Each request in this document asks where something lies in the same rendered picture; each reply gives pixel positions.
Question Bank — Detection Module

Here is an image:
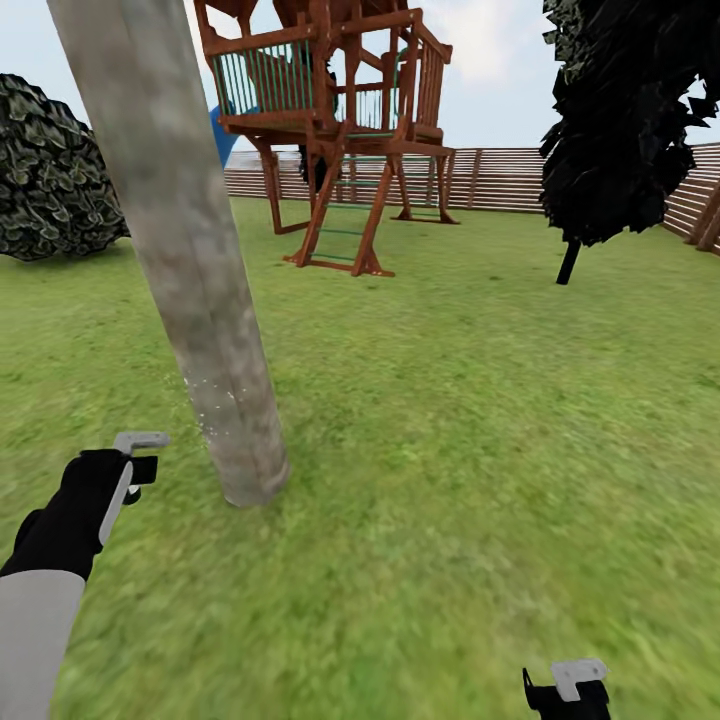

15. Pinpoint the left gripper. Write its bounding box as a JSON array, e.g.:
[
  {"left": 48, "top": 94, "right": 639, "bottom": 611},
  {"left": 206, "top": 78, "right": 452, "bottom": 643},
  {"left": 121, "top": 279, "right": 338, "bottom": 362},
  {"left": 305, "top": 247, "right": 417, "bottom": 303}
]
[{"left": 130, "top": 448, "right": 157, "bottom": 485}]

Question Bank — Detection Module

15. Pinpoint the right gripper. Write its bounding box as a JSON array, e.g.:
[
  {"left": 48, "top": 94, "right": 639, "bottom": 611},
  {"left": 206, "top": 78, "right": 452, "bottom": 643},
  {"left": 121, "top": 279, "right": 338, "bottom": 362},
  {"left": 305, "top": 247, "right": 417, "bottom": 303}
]
[{"left": 522, "top": 674, "right": 610, "bottom": 720}]

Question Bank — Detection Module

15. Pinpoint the pesticide atomizer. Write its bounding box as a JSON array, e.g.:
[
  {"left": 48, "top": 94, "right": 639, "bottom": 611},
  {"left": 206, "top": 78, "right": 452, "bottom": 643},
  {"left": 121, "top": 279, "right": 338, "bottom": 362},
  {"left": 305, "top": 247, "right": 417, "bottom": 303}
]
[{"left": 122, "top": 485, "right": 142, "bottom": 505}]

